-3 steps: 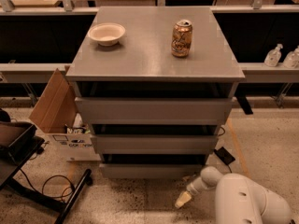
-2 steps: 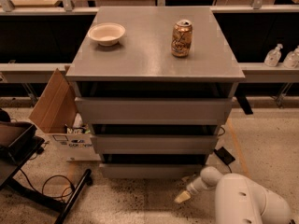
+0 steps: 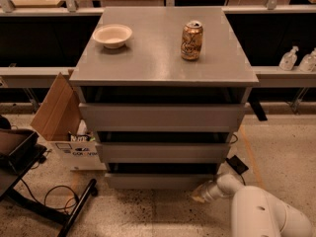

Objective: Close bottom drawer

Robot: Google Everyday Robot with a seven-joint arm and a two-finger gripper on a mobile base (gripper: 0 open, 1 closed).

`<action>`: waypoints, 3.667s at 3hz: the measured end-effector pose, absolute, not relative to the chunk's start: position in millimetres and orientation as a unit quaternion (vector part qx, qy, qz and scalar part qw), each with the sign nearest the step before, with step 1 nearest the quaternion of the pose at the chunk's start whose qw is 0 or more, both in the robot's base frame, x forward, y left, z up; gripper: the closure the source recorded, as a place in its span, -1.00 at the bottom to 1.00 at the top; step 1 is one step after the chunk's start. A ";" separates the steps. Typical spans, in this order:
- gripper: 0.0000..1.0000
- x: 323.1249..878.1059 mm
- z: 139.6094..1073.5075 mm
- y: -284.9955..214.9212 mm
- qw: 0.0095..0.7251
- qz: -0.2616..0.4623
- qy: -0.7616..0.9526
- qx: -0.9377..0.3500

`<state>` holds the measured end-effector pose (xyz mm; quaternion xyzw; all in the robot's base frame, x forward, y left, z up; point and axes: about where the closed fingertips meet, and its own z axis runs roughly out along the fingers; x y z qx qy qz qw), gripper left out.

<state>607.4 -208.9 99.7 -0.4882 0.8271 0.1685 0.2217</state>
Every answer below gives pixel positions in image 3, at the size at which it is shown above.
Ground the grey bottom drawer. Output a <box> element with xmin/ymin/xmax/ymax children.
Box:
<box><xmin>105</xmin><ymin>163</ymin><xmax>219</xmax><ymax>190</ymax></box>

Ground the grey drawer cabinet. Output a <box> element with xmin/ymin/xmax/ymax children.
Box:
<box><xmin>69</xmin><ymin>6</ymin><xmax>260</xmax><ymax>183</ymax></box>

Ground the grey top drawer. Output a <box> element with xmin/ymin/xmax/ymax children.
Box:
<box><xmin>79</xmin><ymin>103</ymin><xmax>245</xmax><ymax>132</ymax></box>

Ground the clear sanitizer pump bottle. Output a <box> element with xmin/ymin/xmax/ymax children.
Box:
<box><xmin>279</xmin><ymin>45</ymin><xmax>299</xmax><ymax>71</ymax></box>

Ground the black looped cable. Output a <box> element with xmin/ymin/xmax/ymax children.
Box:
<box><xmin>20</xmin><ymin>178</ymin><xmax>81</xmax><ymax>215</ymax></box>

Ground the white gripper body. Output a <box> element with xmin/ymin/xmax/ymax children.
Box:
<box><xmin>200</xmin><ymin>182</ymin><xmax>221</xmax><ymax>202</ymax></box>

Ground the black rolling stand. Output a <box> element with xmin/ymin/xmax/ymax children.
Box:
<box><xmin>0</xmin><ymin>115</ymin><xmax>99</xmax><ymax>237</ymax></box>

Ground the grey drawer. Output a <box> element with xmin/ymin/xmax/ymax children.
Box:
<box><xmin>79</xmin><ymin>103</ymin><xmax>245</xmax><ymax>132</ymax></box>
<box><xmin>98</xmin><ymin>131</ymin><xmax>231</xmax><ymax>163</ymax></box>
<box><xmin>105</xmin><ymin>163</ymin><xmax>219</xmax><ymax>190</ymax></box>

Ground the orange soda can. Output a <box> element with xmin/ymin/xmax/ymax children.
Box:
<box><xmin>181</xmin><ymin>20</ymin><xmax>203</xmax><ymax>60</ymax></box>

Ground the white paper bowl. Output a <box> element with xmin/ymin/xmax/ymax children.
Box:
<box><xmin>93</xmin><ymin>24</ymin><xmax>132</xmax><ymax>49</ymax></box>

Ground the grey middle drawer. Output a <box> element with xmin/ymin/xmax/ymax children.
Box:
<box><xmin>98</xmin><ymin>131</ymin><xmax>231</xmax><ymax>163</ymax></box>

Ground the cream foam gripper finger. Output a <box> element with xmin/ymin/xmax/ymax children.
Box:
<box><xmin>191</xmin><ymin>186</ymin><xmax>205</xmax><ymax>203</ymax></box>

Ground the black power adapter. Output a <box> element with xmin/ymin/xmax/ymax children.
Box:
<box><xmin>226</xmin><ymin>155</ymin><xmax>249</xmax><ymax>175</ymax></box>

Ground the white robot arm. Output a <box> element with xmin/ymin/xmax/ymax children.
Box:
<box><xmin>192</xmin><ymin>174</ymin><xmax>313</xmax><ymax>237</ymax></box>

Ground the open cardboard box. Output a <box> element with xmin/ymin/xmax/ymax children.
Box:
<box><xmin>31</xmin><ymin>73</ymin><xmax>106</xmax><ymax>171</ymax></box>

